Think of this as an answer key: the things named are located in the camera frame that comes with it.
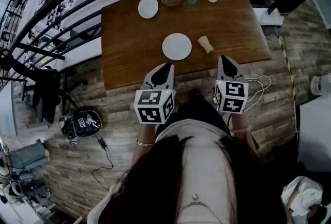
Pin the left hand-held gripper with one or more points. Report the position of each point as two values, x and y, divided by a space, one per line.
152 104

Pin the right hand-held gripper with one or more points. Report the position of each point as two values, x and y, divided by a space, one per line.
232 96

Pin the big white plate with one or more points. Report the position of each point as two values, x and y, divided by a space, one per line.
177 46

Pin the beige sponge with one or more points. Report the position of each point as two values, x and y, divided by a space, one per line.
206 44

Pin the person's right forearm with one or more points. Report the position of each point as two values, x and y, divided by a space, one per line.
239 124

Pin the person's left forearm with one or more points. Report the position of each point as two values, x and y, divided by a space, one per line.
144 135

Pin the person's black trousers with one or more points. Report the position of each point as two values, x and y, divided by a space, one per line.
196 104

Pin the yellow black floor tape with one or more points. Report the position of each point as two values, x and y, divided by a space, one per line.
284 53

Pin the person's white shirt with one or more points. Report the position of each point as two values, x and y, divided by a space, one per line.
191 127

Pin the pink wrist band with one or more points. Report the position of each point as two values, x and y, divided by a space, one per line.
240 130

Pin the white flat box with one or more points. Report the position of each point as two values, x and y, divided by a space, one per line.
271 20

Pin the small white plate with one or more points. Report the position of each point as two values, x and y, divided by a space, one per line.
148 7

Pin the white plastic jug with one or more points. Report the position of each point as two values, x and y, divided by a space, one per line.
322 86

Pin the white side table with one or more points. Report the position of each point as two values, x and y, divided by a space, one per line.
315 135

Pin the black office chair with clothes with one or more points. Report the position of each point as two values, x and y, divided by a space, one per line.
47 88

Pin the grey blue cloth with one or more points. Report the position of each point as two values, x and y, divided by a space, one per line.
28 155

